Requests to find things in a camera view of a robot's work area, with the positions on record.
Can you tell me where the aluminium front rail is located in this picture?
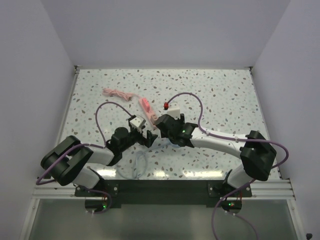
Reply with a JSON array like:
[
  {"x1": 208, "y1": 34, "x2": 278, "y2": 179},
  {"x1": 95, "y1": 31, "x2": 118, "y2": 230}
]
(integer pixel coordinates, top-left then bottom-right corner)
[{"x1": 32, "y1": 179, "x2": 295, "y2": 200}]

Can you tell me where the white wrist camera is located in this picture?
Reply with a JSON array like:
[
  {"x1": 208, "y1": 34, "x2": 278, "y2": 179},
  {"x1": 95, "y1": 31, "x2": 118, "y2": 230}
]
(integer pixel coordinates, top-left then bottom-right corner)
[
  {"x1": 128, "y1": 115, "x2": 146, "y2": 131},
  {"x1": 163, "y1": 101, "x2": 181, "y2": 120}
]

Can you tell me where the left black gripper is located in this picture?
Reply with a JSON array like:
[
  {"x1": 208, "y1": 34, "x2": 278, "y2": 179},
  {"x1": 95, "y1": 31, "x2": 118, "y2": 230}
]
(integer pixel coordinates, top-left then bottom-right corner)
[{"x1": 119, "y1": 124, "x2": 157, "y2": 153}]

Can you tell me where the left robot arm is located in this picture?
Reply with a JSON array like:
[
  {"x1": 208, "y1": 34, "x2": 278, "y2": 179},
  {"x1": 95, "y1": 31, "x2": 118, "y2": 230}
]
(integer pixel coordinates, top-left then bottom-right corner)
[{"x1": 36, "y1": 121, "x2": 158, "y2": 196}]

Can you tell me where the pink brown plug adapter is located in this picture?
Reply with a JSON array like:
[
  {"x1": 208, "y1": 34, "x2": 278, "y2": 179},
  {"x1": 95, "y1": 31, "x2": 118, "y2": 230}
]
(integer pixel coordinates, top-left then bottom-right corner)
[{"x1": 150, "y1": 114, "x2": 158, "y2": 123}]

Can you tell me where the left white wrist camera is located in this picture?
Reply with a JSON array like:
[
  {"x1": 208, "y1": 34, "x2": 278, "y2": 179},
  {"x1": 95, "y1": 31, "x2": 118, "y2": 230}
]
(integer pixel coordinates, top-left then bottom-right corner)
[{"x1": 128, "y1": 115, "x2": 146, "y2": 131}]

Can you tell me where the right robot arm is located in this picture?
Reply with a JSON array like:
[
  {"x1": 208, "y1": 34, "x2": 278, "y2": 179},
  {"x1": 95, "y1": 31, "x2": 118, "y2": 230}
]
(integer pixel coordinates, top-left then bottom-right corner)
[{"x1": 155, "y1": 114, "x2": 277, "y2": 197}]

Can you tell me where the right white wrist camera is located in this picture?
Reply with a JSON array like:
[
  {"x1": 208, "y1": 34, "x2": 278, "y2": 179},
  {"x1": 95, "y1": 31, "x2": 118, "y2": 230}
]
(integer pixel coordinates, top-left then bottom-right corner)
[{"x1": 163, "y1": 101, "x2": 181, "y2": 120}]

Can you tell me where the blue round socket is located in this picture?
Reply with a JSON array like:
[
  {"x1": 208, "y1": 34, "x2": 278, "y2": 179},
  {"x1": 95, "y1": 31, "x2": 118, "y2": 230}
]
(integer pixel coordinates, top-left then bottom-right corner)
[{"x1": 169, "y1": 143, "x2": 180, "y2": 148}]

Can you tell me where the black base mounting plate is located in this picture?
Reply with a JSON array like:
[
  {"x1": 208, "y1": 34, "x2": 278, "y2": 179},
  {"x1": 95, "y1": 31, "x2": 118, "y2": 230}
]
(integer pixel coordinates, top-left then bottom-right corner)
[{"x1": 74, "y1": 178, "x2": 253, "y2": 210}]

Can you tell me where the pink power strip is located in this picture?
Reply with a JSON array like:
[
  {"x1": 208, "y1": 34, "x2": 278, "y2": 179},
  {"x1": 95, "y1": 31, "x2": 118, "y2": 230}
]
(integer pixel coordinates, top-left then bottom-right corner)
[{"x1": 102, "y1": 87, "x2": 157, "y2": 130}]

